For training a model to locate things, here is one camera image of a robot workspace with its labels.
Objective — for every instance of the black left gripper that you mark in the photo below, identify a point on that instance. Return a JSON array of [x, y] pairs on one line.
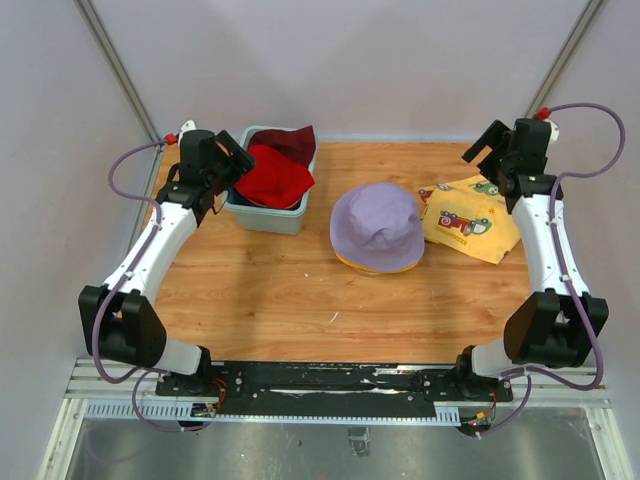
[[239, 159]]

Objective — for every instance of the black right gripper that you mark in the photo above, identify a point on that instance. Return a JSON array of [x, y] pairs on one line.
[[492, 137]]

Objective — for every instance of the lavender bucket hat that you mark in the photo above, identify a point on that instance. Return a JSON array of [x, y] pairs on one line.
[[377, 227]]

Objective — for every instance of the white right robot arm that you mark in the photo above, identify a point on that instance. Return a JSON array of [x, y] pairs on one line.
[[558, 323]]

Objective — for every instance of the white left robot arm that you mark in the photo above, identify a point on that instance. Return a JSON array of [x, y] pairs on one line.
[[118, 316]]

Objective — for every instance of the blue bucket hat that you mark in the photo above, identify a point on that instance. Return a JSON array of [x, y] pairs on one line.
[[235, 198]]

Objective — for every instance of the red bucket hat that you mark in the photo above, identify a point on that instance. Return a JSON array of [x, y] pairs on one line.
[[275, 181]]

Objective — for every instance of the dark maroon bucket hat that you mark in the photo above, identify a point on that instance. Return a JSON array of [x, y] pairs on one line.
[[298, 145]]

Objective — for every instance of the light teal plastic bin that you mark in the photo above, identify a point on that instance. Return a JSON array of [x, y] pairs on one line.
[[282, 221]]

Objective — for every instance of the yellow cartoon print cloth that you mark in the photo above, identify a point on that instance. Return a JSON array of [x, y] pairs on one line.
[[469, 216]]

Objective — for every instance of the wooden hat stand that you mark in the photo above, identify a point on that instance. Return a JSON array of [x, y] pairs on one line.
[[370, 274]]

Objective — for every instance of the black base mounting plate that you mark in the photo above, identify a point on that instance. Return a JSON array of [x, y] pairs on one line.
[[342, 390]]

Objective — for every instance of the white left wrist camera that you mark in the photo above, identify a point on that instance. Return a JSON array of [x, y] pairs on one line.
[[175, 138]]

